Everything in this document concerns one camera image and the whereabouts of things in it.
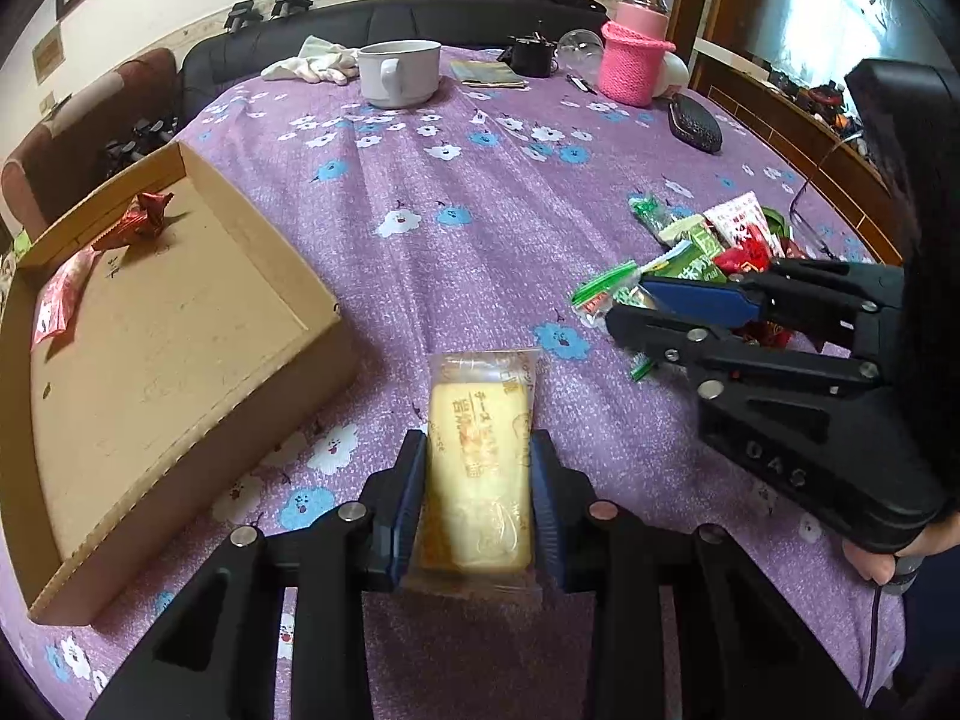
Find yellow cake bar packet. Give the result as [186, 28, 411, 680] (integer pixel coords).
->
[404, 348, 542, 608]

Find small black cup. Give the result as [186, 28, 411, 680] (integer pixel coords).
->
[498, 32, 556, 78]

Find purple floral tablecloth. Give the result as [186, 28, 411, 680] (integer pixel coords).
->
[2, 78, 905, 718]

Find pink character snack packet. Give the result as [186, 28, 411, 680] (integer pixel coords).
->
[31, 245, 99, 348]

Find green white snack packet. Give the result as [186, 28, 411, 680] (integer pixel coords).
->
[628, 193, 727, 284]

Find brown armchair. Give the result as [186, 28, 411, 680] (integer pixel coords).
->
[2, 47, 179, 239]

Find black leather sofa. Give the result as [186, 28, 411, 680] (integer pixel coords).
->
[181, 0, 607, 122]

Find black glasses case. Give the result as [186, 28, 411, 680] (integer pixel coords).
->
[667, 94, 722, 154]

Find green clear candy packet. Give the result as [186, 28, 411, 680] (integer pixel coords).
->
[569, 260, 641, 328]

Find small green booklet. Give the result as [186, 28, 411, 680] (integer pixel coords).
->
[449, 60, 527, 88]

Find brown cardboard box tray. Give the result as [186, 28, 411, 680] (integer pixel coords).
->
[2, 142, 358, 626]

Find white cloth gloves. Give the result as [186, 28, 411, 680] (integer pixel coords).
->
[260, 36, 359, 86]

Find white ceramic mug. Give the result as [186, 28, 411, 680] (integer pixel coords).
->
[358, 39, 441, 109]

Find person's right hand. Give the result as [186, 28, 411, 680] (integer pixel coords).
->
[841, 512, 960, 585]

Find pink knit-sleeved thermos bottle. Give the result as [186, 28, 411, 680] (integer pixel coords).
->
[599, 0, 675, 107]

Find dark red triangular packet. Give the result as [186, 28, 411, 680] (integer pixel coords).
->
[91, 192, 174, 252]

